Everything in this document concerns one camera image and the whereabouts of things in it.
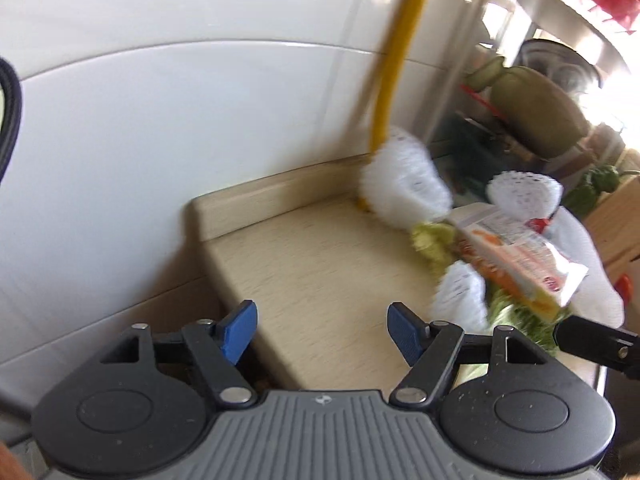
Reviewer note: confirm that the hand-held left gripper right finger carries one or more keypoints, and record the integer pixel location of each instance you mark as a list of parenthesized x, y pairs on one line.
[(403, 331)]

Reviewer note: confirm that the napa cabbage leaf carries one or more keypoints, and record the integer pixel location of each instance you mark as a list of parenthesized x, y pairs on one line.
[(520, 321), (431, 241)]

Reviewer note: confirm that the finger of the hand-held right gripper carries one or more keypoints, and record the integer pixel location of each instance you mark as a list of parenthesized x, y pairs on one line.
[(595, 342)]

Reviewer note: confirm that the orange white snack packet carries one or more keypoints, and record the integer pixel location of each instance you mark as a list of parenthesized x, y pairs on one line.
[(520, 255)]

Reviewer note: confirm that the wooden knife block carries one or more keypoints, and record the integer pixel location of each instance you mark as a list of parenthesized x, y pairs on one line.
[(617, 230)]

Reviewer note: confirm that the green pepper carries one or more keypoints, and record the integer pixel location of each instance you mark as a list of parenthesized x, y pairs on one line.
[(595, 187)]

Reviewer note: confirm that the yellow pipe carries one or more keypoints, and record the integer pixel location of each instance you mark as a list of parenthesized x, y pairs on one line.
[(395, 60)]

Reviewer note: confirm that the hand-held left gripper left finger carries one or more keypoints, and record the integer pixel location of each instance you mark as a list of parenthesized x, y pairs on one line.
[(240, 330)]

